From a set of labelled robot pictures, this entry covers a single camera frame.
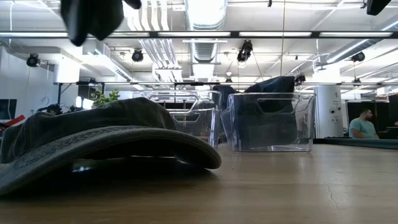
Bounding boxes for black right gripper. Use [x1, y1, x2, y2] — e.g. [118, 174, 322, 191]
[366, 0, 392, 16]

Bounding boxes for dark grey cap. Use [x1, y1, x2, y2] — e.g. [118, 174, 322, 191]
[60, 0, 125, 47]
[244, 75, 299, 149]
[0, 96, 223, 197]

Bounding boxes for small green potted plant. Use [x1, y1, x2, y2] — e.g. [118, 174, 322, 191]
[90, 88, 121, 108]

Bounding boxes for black partition panel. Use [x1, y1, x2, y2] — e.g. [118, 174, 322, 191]
[346, 93, 398, 140]

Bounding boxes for white round column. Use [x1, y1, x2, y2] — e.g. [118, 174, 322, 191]
[314, 85, 345, 139]

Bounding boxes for person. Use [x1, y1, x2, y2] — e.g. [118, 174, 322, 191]
[348, 108, 381, 140]

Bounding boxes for clear plastic bin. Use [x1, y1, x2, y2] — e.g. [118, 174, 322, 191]
[132, 90, 223, 149]
[221, 91, 317, 153]

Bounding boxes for dark background table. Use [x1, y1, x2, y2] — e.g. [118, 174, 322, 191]
[313, 137, 398, 151]

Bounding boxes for black monitor screen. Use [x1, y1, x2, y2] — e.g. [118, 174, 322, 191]
[0, 98, 18, 121]

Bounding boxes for silver ceiling air duct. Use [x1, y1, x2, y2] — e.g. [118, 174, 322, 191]
[184, 0, 229, 82]

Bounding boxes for black metal table frame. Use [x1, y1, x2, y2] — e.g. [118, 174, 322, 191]
[0, 30, 398, 106]

